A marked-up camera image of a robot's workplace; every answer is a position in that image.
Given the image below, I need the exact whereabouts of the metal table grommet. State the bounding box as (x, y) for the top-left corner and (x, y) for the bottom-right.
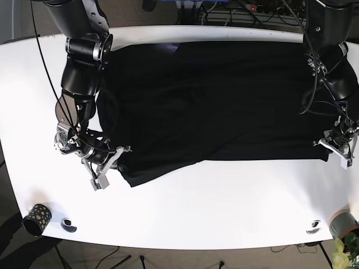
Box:
(61, 218), (77, 233)
(306, 220), (322, 235)

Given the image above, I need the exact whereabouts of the left metal table grommet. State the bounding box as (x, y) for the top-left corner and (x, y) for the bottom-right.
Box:
(61, 218), (77, 233)

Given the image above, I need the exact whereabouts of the right metal table grommet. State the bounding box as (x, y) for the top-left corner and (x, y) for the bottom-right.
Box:
(306, 220), (322, 235)

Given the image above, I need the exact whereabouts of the black floral cup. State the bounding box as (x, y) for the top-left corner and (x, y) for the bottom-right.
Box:
(22, 203), (52, 236)

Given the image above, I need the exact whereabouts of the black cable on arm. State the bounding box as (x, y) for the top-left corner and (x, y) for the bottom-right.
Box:
(30, 0), (107, 152)
(280, 0), (348, 118)

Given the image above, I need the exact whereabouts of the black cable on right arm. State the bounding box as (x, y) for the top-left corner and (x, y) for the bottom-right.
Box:
(30, 0), (107, 152)

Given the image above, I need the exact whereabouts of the grey plant pot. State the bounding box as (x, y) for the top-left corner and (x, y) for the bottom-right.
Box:
(328, 210), (358, 239)

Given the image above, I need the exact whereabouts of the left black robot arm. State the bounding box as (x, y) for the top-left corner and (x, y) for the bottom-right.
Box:
(302, 1), (358, 169)

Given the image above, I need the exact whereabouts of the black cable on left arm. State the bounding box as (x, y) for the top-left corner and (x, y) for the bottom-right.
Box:
(280, 0), (348, 118)

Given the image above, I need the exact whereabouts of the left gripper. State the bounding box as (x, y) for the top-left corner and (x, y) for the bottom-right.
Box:
(312, 124), (358, 169)

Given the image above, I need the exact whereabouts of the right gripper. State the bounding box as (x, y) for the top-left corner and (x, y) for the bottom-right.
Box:
(81, 146), (131, 191)

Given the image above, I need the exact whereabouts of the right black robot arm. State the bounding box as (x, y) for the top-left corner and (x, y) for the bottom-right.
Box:
(43, 0), (130, 190)

